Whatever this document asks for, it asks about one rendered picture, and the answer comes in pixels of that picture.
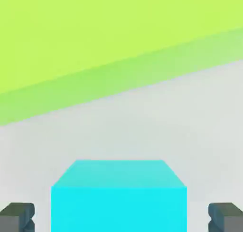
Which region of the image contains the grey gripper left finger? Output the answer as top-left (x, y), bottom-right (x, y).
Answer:
top-left (0, 202), bottom-right (36, 232)

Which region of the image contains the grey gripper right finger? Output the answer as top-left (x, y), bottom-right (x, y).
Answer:
top-left (208, 202), bottom-right (243, 232)

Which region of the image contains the small cyan cube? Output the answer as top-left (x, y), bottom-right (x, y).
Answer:
top-left (50, 159), bottom-right (188, 232)

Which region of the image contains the large lime green box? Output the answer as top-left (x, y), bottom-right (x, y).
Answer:
top-left (0, 0), bottom-right (243, 126)

